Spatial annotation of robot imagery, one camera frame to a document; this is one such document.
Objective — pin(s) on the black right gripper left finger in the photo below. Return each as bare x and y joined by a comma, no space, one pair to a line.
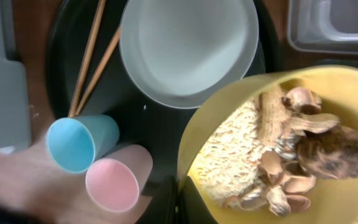
161,209

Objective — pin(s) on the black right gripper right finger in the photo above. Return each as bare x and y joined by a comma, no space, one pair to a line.
191,207

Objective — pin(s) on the pink plastic cup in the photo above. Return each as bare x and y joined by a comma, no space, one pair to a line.
115,182

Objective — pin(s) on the rice and food scraps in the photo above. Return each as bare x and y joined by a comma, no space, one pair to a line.
272,150

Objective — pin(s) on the yellow plastic bowl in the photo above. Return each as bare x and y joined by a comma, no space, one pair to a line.
332,201

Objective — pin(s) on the grey plastic dishwasher rack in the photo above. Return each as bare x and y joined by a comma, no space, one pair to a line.
15,129

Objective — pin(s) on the blue plastic cup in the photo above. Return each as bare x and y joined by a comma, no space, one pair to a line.
75,143

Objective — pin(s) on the grey round plate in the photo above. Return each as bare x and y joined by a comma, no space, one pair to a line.
180,52

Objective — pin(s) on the left wooden chopstick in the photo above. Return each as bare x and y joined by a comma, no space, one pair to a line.
87,57

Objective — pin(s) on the wooden chopstick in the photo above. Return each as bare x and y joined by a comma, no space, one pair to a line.
87,57
96,76

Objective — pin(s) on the right wooden chopstick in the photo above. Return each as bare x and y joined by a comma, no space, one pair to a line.
96,76

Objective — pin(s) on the clear plastic bin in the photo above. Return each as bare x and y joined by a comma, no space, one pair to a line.
323,26

